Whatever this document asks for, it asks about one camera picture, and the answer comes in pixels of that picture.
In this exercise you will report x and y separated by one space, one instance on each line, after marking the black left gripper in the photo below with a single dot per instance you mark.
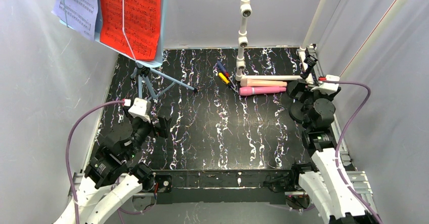
159 125

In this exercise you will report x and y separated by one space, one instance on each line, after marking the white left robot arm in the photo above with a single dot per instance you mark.
108 181

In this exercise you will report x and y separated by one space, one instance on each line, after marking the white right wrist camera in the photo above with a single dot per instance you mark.
327 84

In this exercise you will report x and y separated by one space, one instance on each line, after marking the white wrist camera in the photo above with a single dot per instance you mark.
327 84
138 108

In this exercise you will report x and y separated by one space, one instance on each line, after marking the beige toy microphone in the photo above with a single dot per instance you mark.
261 83

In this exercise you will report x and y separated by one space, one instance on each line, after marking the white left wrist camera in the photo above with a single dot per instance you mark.
138 108

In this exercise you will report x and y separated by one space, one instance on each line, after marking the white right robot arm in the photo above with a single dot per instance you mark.
326 182

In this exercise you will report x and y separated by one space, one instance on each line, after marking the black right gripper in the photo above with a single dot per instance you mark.
310 70

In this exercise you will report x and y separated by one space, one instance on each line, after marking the black round microphone stand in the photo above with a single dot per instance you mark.
298 111

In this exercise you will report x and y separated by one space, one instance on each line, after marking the light blue music stand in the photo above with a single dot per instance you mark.
145 72

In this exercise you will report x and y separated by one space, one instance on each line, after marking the white diagonal pole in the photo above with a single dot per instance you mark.
375 33

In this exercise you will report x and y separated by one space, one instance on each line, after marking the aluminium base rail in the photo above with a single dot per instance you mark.
219 139

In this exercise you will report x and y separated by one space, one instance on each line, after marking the pink toy microphone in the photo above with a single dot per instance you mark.
249 91

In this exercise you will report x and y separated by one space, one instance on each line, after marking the lavender sheet music page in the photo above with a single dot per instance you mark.
79 15

